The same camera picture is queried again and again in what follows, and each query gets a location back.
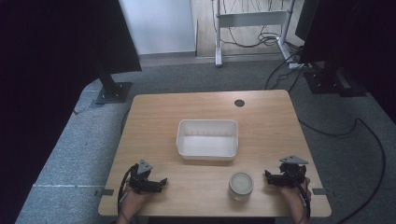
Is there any bundle of black cables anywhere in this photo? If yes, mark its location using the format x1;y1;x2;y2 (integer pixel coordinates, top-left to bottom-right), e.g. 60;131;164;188
221;0;282;49

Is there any black metal stand base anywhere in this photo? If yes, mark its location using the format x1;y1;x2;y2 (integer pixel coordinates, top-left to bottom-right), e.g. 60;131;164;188
93;63;134;105
303;61;368;98

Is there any long black floor cable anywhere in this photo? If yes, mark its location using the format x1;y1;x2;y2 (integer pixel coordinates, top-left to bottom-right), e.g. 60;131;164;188
298;117;388;224

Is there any black panel on stand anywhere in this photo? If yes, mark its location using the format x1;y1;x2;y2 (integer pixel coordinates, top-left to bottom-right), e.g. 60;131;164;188
92;0;143;75

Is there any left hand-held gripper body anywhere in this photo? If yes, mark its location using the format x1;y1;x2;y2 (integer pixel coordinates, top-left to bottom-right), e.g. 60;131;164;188
128;159;154;194

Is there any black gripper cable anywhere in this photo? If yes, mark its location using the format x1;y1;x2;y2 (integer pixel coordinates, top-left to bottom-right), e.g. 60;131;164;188
117;163;139;217
294;180;313;222

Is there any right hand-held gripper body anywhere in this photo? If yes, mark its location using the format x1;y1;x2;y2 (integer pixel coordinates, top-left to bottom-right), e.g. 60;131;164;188
278;155;309;189

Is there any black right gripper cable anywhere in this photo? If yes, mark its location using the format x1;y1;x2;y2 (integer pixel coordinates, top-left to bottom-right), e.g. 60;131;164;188
294;180;313;222

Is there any white plastic bin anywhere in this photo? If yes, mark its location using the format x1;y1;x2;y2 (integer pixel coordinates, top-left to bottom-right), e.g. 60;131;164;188
176;119;240;161

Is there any black curtain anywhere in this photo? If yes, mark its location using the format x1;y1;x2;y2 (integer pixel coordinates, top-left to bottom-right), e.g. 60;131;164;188
0;0;104;224
294;0;396;125

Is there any white power strip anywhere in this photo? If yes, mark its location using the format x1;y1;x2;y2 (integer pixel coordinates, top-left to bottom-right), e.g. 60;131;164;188
288;62;313;70

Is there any white metal desk frame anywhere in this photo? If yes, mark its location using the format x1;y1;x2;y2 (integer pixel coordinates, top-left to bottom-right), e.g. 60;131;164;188
214;0;297;68

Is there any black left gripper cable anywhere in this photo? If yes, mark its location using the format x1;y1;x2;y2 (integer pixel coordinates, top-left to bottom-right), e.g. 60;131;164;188
117;163;139;217

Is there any person's right hand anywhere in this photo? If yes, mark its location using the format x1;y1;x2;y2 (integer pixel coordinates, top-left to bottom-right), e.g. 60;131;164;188
280;177;313;203

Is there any small round tin can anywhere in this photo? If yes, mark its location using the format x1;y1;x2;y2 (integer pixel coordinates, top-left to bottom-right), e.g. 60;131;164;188
228;172;255;202

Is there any person's left hand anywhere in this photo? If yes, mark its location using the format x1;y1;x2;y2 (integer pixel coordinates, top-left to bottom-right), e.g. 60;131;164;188
122;186;150;209

